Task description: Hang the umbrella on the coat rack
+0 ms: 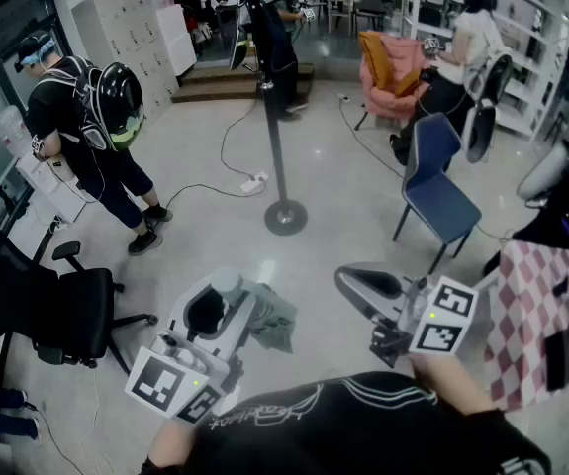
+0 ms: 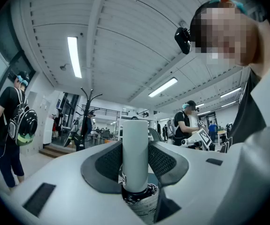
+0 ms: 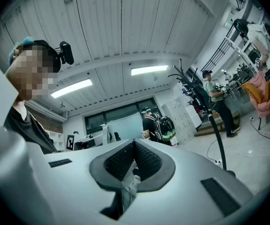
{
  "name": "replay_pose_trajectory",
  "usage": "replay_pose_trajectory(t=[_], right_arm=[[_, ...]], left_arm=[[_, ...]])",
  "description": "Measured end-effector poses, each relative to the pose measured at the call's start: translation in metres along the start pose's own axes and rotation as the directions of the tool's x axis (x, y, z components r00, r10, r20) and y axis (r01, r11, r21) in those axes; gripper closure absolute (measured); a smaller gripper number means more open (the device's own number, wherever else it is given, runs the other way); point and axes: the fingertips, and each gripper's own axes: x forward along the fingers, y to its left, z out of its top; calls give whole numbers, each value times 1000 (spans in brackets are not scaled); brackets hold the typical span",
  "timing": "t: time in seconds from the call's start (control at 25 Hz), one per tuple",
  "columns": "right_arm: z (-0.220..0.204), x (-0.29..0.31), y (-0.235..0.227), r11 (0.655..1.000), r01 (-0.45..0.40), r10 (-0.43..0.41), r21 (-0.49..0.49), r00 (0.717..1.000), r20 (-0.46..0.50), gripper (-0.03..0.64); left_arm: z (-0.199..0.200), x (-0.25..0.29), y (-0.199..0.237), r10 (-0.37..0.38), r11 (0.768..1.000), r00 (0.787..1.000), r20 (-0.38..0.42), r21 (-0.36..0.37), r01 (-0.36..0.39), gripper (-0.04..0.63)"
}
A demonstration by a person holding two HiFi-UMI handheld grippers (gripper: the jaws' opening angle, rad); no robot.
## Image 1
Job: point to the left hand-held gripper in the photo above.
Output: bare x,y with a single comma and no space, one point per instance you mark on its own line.
160,379

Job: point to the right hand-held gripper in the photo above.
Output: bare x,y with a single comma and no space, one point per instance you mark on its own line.
437,337

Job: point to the black coat rack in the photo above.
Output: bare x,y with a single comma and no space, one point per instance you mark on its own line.
276,141

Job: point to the person's left forearm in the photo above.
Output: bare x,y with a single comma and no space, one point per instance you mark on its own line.
175,443

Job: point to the person's right forearm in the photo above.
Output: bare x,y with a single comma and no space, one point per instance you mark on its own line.
447,379

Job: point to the blue chair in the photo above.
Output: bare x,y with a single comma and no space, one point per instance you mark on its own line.
437,201

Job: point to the black office chair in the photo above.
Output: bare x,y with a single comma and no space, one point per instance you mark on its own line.
81,310

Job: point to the white power strip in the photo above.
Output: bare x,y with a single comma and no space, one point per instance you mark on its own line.
253,183
343,97

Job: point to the person's black shirt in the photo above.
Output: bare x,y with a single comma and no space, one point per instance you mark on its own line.
338,438

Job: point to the pink checkered tablecloth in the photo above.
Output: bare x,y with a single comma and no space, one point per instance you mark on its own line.
521,314

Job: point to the pink armchair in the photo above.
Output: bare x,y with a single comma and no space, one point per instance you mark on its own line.
393,102

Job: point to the grey shell chair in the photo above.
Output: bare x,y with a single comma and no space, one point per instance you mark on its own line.
546,171
479,131

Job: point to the white side table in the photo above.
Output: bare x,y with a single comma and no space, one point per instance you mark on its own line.
51,191

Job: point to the black phone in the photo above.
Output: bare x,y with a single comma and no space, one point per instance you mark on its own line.
561,359

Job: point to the wooden step platform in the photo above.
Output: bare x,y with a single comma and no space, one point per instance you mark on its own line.
215,87

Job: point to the white shelf unit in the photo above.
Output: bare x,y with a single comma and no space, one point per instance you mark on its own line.
519,84

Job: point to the dark blue hanging bag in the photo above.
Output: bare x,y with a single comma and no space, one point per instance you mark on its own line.
281,42

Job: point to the clear water jug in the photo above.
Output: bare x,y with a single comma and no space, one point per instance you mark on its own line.
12,131

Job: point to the plain white cabinet box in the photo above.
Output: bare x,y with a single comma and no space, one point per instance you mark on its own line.
175,42

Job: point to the group of background tables chairs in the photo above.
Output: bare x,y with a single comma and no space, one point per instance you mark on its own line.
363,8

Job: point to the white locker cabinet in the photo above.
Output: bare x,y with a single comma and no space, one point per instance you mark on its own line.
125,32

